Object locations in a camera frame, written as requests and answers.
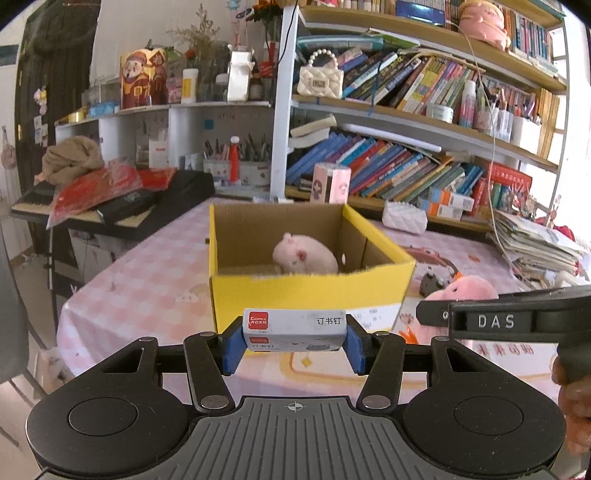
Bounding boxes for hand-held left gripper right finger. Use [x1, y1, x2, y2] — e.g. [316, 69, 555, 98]
[346, 316, 495, 412]

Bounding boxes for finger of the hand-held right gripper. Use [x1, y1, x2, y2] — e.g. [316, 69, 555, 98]
[416, 298, 453, 329]

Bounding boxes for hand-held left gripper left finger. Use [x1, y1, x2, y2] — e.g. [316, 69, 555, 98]
[99, 316, 245, 414]

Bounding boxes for pink plush toy orange trim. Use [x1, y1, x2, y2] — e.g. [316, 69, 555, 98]
[422, 275, 500, 303]

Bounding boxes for grey staple box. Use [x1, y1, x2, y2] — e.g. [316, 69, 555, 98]
[242, 308, 348, 355]

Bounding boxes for yellow cardboard box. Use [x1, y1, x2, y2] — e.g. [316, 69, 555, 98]
[209, 203, 416, 333]

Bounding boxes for person's right hand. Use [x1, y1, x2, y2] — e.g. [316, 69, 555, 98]
[551, 355, 591, 462]

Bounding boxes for small grey toy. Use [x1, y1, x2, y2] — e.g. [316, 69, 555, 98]
[419, 272, 455, 296]

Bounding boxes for stack of papers and booklets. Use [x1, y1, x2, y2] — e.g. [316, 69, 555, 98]
[487, 210, 591, 289]

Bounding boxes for orange and white box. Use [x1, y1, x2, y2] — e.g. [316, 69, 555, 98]
[418, 198, 464, 221]
[429, 187, 475, 210]

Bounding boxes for pink checkered tablecloth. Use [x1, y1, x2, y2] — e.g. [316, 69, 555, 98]
[58, 198, 591, 416]

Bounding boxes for red boxed book set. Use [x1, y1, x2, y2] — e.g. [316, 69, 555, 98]
[487, 162, 533, 213]

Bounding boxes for black electronic keyboard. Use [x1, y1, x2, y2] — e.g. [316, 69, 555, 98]
[10, 170, 216, 241]

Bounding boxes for row of colourful books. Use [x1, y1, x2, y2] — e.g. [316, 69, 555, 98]
[286, 131, 485, 201]
[344, 0, 566, 77]
[342, 48, 485, 114]

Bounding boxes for pink cartoon cylindrical container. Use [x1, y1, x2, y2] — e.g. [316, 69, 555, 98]
[311, 162, 352, 204]

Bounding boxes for pen holders with pencils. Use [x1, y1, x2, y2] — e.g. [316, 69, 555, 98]
[203, 134, 271, 185]

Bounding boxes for red paper envelopes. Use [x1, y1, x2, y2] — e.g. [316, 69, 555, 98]
[139, 168, 178, 191]

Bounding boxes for white light bar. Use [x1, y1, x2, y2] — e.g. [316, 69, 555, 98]
[342, 122, 441, 153]

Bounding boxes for white holder with markers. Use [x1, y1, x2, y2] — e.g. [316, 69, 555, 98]
[489, 88, 543, 155]

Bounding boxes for black keyboard stand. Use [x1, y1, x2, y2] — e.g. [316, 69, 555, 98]
[46, 231, 93, 296]

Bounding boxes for row of tan notebooks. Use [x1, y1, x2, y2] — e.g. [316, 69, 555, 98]
[538, 88, 561, 160]

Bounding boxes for white round jar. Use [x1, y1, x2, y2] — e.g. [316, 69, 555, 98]
[427, 102, 455, 123]

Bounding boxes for white and red box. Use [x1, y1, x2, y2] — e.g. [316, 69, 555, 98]
[148, 138, 171, 168]

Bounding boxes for red patterned plastic bag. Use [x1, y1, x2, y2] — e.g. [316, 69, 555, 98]
[46, 159, 144, 229]

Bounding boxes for tall pink patterned bottle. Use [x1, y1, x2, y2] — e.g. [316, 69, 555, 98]
[459, 80, 477, 127]

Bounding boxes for thick beige lying book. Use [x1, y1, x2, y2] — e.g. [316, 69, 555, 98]
[290, 114, 338, 138]

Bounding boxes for white side shelf unit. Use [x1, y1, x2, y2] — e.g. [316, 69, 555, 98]
[54, 102, 273, 185]

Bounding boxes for brown crumpled cloth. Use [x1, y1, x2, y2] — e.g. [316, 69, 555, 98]
[41, 136, 106, 186]

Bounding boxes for white bottle yellow label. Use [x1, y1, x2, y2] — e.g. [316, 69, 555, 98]
[181, 68, 199, 103]

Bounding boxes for white paper carton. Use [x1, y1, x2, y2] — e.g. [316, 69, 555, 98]
[226, 50, 254, 102]

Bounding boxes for fortune god paper lantern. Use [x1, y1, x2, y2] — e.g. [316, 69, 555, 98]
[120, 46, 168, 109]

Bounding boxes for large pink plush pig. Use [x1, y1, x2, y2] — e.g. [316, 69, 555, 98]
[457, 0, 512, 51]

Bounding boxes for hanging tote bag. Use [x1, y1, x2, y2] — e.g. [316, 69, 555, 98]
[0, 127, 17, 169]

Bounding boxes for dried flower bunch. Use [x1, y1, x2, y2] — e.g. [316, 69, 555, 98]
[168, 4, 232, 100]

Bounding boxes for dark door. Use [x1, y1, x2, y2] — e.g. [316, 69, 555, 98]
[14, 0, 102, 148]

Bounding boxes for white quilted pearl-handle purse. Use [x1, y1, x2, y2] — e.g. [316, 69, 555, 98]
[383, 200, 428, 230]

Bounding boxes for white cable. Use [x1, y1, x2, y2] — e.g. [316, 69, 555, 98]
[464, 28, 527, 273]

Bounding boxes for white frame wooden bookshelf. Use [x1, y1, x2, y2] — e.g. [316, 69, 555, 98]
[270, 0, 571, 232]

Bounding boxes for cream quilted pearl-handle purse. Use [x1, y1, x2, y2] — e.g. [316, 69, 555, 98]
[298, 50, 345, 99]

